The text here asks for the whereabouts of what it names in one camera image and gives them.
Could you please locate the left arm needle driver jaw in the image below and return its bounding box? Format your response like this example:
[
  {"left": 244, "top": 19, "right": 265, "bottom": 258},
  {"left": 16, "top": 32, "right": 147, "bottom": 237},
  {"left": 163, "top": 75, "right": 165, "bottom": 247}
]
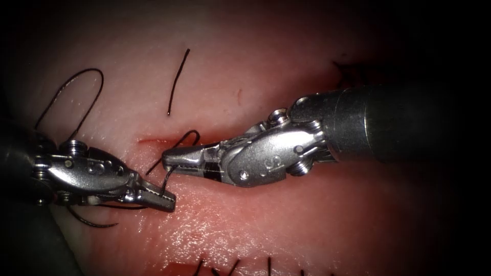
[
  {"left": 122, "top": 190, "right": 176, "bottom": 214},
  {"left": 132, "top": 174, "right": 177, "bottom": 201}
]

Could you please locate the short cut-off black thread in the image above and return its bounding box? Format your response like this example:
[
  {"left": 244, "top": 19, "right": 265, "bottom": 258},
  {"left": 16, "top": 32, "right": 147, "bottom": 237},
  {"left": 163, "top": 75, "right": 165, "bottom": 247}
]
[{"left": 167, "top": 48, "right": 191, "bottom": 117}]

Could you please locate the right arm needle driver jaw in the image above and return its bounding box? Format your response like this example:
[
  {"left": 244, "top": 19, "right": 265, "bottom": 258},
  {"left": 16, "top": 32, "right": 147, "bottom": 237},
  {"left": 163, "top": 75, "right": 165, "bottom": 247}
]
[
  {"left": 168, "top": 164, "right": 224, "bottom": 182},
  {"left": 161, "top": 142, "right": 223, "bottom": 168}
]

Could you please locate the black stitching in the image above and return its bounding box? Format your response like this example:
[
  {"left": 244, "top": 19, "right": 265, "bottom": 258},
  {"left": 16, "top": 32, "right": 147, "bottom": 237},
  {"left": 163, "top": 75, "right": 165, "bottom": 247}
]
[{"left": 193, "top": 257, "right": 307, "bottom": 276}]

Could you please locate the right arm needle driver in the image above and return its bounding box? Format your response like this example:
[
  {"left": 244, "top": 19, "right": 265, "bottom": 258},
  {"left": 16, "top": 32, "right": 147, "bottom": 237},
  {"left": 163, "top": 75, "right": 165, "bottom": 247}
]
[{"left": 220, "top": 93, "right": 339, "bottom": 189}]

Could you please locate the tissue pad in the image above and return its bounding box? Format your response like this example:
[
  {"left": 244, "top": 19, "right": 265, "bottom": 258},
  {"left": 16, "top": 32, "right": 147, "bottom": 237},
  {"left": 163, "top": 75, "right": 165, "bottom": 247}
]
[{"left": 6, "top": 0, "right": 473, "bottom": 276}]

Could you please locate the left arm needle driver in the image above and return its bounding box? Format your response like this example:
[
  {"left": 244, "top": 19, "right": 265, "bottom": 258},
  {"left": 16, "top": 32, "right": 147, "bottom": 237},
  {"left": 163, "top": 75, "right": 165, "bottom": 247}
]
[{"left": 32, "top": 139, "right": 140, "bottom": 206}]

